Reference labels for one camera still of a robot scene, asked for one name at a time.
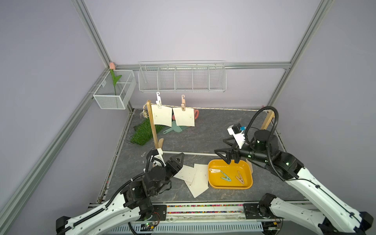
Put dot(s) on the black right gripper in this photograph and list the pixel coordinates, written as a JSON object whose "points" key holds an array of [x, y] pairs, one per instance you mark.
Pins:
{"points": [[228, 151]]}

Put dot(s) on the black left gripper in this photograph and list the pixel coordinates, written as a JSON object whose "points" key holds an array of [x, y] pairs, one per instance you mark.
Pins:
{"points": [[175, 161]]}

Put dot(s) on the white postcard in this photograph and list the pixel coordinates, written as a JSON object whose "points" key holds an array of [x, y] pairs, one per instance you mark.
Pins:
{"points": [[184, 118], [202, 170], [198, 186], [162, 115], [186, 173]]}

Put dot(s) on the green clothespin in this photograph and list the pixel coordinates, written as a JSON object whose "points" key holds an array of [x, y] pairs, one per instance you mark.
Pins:
{"points": [[225, 177]]}

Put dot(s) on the wooden hooked clothespin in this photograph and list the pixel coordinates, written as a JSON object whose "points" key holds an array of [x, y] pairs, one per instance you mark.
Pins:
{"points": [[183, 103]]}

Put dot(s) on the white hooked clothespin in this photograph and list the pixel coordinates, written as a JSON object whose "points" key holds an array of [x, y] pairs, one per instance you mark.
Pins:
{"points": [[158, 101]]}

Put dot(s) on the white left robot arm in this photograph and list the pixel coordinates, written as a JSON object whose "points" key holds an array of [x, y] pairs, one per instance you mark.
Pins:
{"points": [[131, 202]]}

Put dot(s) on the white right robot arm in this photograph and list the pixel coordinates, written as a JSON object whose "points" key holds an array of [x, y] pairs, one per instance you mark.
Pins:
{"points": [[333, 217]]}

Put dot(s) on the yellow plastic tray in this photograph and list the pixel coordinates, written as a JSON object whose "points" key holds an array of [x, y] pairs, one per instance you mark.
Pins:
{"points": [[230, 170]]}

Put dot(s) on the green artificial grass mat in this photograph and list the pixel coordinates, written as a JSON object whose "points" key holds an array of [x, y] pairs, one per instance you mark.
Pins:
{"points": [[143, 133]]}

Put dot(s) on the pink artificial tulip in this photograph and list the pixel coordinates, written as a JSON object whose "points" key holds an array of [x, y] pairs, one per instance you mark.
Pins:
{"points": [[115, 78]]}

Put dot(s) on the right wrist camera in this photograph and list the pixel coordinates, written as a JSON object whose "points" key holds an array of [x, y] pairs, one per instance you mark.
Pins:
{"points": [[238, 132]]}

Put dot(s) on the wooden drying rack frame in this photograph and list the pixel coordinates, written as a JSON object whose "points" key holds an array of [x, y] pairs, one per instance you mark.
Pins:
{"points": [[154, 129]]}

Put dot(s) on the white wire wall shelf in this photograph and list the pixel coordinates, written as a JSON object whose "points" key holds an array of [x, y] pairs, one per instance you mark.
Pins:
{"points": [[182, 76]]}

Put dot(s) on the white mesh wall basket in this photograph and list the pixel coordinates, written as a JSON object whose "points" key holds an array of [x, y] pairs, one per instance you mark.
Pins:
{"points": [[105, 96]]}

